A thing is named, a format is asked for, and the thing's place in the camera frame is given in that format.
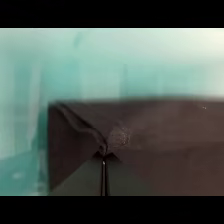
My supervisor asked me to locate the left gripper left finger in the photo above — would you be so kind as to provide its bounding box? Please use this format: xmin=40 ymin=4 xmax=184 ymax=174
xmin=52 ymin=156 xmax=104 ymax=197

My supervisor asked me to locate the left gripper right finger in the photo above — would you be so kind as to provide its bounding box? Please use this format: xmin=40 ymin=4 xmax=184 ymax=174
xmin=104 ymin=156 xmax=161 ymax=197

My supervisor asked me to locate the dark brown garment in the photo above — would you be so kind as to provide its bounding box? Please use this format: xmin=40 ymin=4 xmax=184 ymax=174
xmin=47 ymin=97 xmax=224 ymax=197

